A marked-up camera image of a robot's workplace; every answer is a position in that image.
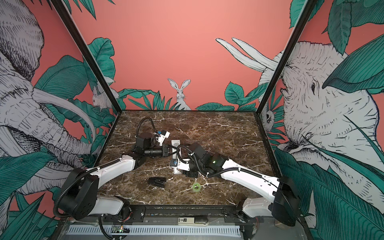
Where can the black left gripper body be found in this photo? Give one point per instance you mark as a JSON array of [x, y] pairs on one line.
[[154, 152]]

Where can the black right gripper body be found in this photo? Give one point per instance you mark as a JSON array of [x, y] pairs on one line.
[[201, 168]]

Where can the white remote control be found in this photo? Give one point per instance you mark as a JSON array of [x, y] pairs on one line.
[[175, 143]]

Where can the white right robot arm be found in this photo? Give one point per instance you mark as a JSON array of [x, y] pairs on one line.
[[279, 196]]

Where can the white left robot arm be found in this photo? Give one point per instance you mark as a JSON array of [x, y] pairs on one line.
[[79, 196]]

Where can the black plastic clip part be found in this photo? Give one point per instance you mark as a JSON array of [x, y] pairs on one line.
[[157, 181]]

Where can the white perforated front strip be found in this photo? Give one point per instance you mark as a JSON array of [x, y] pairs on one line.
[[141, 230]]

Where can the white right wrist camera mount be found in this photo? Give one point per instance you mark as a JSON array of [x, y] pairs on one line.
[[179, 165]]

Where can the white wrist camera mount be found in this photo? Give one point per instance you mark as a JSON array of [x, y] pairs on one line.
[[161, 136], [179, 165]]

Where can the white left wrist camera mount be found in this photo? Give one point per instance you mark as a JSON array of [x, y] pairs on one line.
[[161, 136]]

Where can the white label box on rail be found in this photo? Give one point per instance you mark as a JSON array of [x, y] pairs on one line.
[[193, 221]]

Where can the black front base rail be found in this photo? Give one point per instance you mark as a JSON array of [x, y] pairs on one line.
[[231, 213]]

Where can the black corner frame post left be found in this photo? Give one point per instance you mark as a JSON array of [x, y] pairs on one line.
[[66, 18]]

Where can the black corner frame post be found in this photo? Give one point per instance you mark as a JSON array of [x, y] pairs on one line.
[[66, 18], [300, 25]]

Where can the black corner frame post right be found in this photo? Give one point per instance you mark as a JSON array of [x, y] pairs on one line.
[[300, 25]]

